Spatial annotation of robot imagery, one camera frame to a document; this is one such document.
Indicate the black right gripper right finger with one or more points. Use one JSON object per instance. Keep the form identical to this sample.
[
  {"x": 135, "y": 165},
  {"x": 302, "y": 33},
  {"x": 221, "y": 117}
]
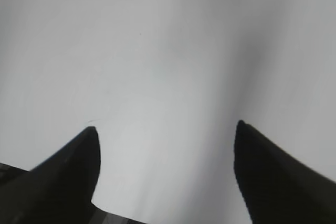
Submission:
[{"x": 276, "y": 187}]

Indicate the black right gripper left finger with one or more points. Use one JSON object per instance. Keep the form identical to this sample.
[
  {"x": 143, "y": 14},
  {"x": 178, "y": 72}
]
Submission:
[{"x": 59, "y": 190}]

